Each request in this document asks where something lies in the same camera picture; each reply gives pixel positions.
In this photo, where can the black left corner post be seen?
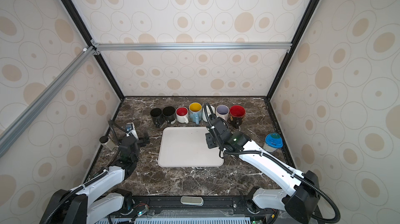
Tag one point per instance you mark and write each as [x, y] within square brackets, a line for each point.
[87, 37]

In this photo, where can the beige plastic tray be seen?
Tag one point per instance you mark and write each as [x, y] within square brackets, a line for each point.
[186, 147]

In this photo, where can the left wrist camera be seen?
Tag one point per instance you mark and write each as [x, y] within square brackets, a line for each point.
[131, 131]

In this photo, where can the small glass jar dark lid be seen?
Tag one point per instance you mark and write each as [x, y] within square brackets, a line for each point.
[107, 142]

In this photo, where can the black mug white rim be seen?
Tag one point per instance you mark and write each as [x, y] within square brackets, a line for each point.
[157, 117]

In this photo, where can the pink iridescent mug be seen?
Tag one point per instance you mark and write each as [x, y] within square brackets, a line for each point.
[223, 112]

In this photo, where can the horizontal aluminium rail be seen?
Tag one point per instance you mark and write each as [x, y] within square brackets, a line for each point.
[186, 47]

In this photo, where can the blue butterfly mug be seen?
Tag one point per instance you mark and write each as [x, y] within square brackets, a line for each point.
[195, 112]

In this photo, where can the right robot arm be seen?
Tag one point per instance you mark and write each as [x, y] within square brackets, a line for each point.
[296, 196]

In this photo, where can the diagonal aluminium rail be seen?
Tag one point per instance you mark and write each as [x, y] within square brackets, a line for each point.
[18, 127]

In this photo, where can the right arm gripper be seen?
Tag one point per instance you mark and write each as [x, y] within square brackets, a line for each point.
[208, 140]

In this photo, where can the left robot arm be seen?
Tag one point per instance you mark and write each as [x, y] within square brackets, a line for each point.
[86, 203]

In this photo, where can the grey oval base badge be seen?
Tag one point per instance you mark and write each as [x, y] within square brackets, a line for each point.
[192, 200]

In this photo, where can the black and white mug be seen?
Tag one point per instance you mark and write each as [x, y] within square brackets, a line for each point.
[169, 114]

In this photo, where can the plain white mug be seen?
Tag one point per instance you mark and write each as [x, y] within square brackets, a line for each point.
[182, 115]

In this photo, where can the black skull mug red inside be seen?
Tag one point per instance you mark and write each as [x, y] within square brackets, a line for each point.
[236, 116]

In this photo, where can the cup with blue lid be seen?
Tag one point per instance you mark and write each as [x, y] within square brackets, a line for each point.
[273, 142]

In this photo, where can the white ribbed mug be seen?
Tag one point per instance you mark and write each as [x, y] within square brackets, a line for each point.
[207, 112]

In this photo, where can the black corner frame post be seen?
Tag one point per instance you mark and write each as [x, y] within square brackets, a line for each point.
[310, 9]

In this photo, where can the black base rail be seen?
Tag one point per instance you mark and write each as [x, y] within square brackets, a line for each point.
[237, 209]

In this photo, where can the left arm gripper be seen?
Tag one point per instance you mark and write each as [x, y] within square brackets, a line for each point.
[144, 142]

